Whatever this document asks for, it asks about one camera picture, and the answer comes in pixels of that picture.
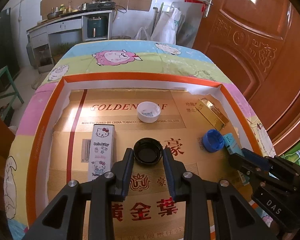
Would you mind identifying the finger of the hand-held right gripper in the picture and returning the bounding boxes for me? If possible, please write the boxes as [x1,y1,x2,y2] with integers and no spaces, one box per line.
[241,148,272,172]
[228,152,256,180]

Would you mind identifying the cartoon sheep printed tablecloth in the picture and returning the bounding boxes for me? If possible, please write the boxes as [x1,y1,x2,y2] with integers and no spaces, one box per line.
[2,40,278,240]

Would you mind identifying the gold rectangular box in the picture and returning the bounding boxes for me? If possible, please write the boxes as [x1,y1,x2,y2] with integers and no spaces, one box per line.
[195,98,230,131]

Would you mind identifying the dark tall cabinet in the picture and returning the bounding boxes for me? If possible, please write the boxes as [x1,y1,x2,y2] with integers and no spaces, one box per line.
[0,7,20,80]

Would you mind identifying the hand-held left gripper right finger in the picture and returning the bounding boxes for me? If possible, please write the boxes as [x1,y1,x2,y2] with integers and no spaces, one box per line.
[163,148,277,240]

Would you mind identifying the silver door handle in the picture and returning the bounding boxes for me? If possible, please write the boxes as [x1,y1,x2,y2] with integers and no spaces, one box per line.
[203,0,214,18]

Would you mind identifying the grey metal handle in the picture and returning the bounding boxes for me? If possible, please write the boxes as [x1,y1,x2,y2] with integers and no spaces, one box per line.
[152,6,164,30]

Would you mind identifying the clear plastic bag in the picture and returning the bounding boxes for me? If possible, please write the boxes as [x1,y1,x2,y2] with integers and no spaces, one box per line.
[134,26,152,40]

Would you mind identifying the dark green air fryer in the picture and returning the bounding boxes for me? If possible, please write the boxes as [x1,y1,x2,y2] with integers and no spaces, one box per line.
[87,16,108,38]

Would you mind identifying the glossy wooden door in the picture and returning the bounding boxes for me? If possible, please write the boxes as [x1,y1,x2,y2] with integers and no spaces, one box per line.
[191,0,300,155]

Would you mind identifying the white kitchen cabinet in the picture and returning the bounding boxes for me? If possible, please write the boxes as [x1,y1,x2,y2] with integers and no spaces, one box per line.
[27,9,115,68]

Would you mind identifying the green beer carton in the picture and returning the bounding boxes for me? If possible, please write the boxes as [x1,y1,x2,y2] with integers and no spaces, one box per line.
[281,135,300,170]

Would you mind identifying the potted green plants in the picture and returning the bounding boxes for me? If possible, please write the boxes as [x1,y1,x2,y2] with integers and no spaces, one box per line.
[51,42,74,55]

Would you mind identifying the green metal rack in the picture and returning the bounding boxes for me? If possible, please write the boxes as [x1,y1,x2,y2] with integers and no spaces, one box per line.
[0,66,24,105]

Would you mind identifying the white woven sack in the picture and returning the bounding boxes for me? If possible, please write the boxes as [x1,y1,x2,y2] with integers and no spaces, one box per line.
[151,6,183,44]

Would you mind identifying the teal slim box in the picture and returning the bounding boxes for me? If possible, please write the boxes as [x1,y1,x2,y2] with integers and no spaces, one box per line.
[223,133,252,185]

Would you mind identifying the red ribbon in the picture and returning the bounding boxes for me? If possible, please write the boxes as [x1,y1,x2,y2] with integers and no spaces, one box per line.
[184,0,206,12]

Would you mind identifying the white cartoon cat box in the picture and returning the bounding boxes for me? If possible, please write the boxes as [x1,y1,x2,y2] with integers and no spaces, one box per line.
[89,124,115,182]

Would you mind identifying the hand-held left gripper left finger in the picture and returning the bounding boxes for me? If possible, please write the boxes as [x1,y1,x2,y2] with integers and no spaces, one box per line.
[22,148,135,240]

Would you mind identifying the black gas stove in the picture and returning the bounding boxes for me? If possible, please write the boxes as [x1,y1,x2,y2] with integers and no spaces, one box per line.
[88,0,116,10]

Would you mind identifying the blue bottle cap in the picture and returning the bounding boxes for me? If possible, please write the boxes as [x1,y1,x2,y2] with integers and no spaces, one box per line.
[202,129,225,153]

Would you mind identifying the black bottle cap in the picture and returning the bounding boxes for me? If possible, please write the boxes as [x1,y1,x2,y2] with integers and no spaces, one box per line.
[133,137,163,166]

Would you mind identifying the white bottle cap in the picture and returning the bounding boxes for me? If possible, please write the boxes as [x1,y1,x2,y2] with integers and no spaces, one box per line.
[137,101,162,123]

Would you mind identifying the orange-rimmed cardboard tray box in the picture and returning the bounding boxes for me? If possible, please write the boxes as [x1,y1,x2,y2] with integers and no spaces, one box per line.
[26,72,277,240]

